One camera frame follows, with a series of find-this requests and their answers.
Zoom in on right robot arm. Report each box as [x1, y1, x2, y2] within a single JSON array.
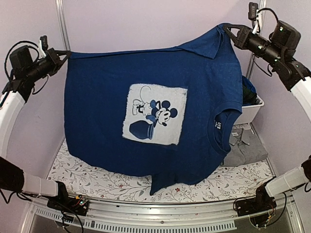
[[223, 20, 311, 212]]

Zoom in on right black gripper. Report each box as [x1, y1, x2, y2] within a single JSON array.
[[224, 24, 284, 66]]

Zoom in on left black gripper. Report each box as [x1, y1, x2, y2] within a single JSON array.
[[26, 47, 71, 81]]

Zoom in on white laundry basket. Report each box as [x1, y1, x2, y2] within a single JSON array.
[[234, 96, 264, 125]]

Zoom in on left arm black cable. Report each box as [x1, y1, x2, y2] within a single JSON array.
[[3, 40, 39, 83]]

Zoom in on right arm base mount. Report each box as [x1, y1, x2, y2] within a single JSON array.
[[233, 186, 276, 216]]

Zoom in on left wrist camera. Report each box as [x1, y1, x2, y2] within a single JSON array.
[[38, 35, 48, 59]]

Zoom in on left aluminium corner post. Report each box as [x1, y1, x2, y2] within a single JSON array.
[[55, 0, 70, 50]]

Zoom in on dark green plaid garment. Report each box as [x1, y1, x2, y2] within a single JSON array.
[[242, 85, 260, 105]]

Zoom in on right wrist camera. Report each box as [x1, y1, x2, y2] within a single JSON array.
[[248, 2, 262, 34]]

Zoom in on floral tablecloth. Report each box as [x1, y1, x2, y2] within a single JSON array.
[[46, 123, 276, 203]]

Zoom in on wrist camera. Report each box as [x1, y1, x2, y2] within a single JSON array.
[[38, 35, 48, 59], [248, 2, 262, 34]]

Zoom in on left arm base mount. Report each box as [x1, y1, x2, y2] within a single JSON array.
[[47, 182, 89, 216]]

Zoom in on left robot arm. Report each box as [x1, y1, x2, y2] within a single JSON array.
[[0, 46, 72, 211]]

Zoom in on grey button shirt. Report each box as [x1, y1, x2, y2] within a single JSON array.
[[221, 124, 268, 166]]

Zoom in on light blue garment in basket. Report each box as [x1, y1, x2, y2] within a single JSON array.
[[242, 76, 256, 93]]

